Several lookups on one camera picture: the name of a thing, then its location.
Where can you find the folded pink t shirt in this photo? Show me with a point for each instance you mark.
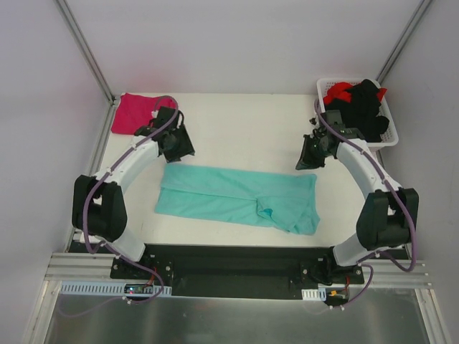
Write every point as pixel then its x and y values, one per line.
pixel 135 111

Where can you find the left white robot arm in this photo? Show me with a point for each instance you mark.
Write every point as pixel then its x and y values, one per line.
pixel 98 205

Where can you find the right aluminium frame post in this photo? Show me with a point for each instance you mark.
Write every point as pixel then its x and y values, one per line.
pixel 408 32

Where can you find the red t shirt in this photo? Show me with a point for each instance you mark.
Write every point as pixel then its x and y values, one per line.
pixel 339 91

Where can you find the left grey cable duct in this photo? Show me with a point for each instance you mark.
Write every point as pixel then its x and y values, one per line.
pixel 113 289

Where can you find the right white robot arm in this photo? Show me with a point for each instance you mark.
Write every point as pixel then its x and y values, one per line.
pixel 387 223

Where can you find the aluminium front rail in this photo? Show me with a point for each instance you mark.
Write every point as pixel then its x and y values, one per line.
pixel 79 267

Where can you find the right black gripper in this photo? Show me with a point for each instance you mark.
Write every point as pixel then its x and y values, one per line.
pixel 309 152

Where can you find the left aluminium frame post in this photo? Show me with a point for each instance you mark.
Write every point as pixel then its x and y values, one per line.
pixel 74 28

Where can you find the aluminium frame post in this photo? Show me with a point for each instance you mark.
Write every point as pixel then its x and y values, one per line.
pixel 74 28
pixel 408 32

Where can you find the white plastic basket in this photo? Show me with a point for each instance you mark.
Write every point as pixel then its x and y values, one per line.
pixel 389 138

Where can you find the black t shirt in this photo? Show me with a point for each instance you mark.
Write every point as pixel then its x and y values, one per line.
pixel 363 111

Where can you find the grey cable duct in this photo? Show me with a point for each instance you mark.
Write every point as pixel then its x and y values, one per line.
pixel 314 294
pixel 113 289

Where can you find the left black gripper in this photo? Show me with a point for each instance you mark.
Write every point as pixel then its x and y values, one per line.
pixel 180 142

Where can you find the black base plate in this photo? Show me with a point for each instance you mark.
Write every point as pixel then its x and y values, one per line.
pixel 273 273

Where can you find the teal t shirt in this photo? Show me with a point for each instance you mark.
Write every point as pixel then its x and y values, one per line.
pixel 280 201

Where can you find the right grey cable duct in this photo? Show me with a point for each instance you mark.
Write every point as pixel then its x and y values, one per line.
pixel 314 294

